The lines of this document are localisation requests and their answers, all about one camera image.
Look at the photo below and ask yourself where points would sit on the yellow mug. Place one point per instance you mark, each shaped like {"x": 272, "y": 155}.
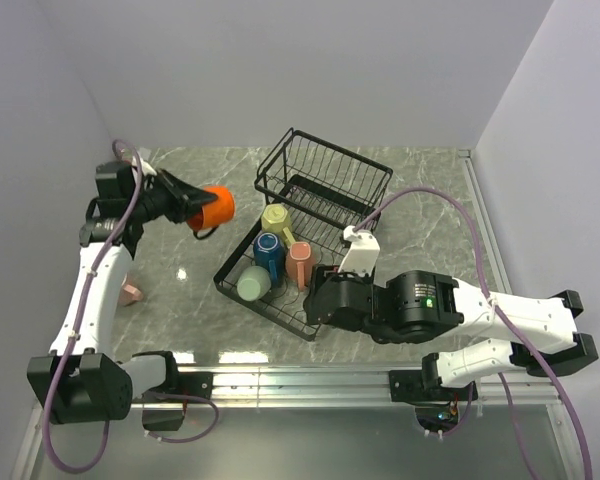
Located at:
{"x": 276, "y": 219}

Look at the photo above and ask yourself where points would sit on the orange mug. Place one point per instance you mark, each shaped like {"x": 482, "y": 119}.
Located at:
{"x": 213, "y": 214}

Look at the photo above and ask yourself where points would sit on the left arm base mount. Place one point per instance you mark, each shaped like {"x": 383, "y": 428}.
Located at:
{"x": 189, "y": 383}

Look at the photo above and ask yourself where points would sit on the mint green cup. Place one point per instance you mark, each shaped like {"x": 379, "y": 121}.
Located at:
{"x": 253, "y": 284}

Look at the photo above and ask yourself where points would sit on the black wire dish rack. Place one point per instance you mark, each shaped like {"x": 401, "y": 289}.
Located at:
{"x": 325, "y": 188}

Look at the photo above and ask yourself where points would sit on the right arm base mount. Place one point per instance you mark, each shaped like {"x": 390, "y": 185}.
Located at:
{"x": 410, "y": 385}

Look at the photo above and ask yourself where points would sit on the aluminium mounting rail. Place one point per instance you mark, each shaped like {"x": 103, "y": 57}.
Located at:
{"x": 296, "y": 383}

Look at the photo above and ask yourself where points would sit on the pink floral mug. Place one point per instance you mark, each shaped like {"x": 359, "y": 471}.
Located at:
{"x": 299, "y": 263}

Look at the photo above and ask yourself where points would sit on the blue faceted mug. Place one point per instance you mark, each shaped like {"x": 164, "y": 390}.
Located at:
{"x": 269, "y": 253}

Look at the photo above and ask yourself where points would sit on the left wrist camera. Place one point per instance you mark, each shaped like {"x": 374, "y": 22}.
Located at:
{"x": 143, "y": 166}

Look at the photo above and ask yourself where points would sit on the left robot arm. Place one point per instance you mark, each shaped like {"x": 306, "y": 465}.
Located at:
{"x": 78, "y": 381}

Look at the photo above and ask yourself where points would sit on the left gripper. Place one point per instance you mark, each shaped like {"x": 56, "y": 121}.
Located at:
{"x": 184, "y": 198}

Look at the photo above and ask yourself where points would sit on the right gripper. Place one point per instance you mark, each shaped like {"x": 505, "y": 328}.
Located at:
{"x": 322, "y": 271}

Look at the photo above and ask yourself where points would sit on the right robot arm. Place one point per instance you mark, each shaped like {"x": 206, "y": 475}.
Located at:
{"x": 416, "y": 307}

